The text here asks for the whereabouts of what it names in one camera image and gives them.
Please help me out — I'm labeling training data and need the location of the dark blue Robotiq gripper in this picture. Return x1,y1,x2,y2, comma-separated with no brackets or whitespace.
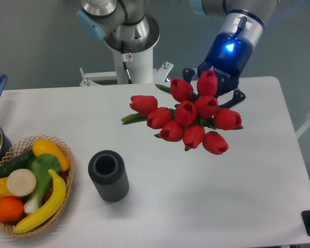
182,9,265,109

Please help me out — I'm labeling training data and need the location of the red tulip bouquet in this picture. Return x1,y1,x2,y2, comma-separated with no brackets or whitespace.
121,70,243,155

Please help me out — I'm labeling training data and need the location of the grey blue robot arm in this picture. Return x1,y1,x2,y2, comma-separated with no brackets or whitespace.
76,1,277,108

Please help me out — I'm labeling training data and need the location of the dark grey ribbed vase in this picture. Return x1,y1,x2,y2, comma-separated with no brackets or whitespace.
88,150,129,202

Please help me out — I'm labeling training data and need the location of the yellow squash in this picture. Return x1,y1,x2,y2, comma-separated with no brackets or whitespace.
32,139,70,172

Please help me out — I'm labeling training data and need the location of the green bok choy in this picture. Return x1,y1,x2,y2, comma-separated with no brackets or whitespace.
24,153,61,214

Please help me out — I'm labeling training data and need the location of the yellow banana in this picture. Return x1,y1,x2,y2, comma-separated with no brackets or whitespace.
13,169,67,234

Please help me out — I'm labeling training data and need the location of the woven wicker basket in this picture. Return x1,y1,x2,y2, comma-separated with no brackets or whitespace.
0,135,75,237

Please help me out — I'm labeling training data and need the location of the green cucumber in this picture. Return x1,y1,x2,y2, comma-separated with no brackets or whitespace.
0,150,35,178

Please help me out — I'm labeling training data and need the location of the beige round mushroom cap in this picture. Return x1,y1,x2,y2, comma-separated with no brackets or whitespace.
7,169,37,197

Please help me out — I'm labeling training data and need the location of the orange fruit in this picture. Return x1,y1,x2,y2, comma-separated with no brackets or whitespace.
0,197,24,222

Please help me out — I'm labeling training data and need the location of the metal table clamp bracket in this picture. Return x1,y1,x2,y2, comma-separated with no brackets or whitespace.
79,61,174,86

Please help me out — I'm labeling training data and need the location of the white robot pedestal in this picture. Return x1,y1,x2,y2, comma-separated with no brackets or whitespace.
103,12,161,85

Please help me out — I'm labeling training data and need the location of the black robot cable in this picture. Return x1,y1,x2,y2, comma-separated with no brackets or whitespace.
120,40,133,85

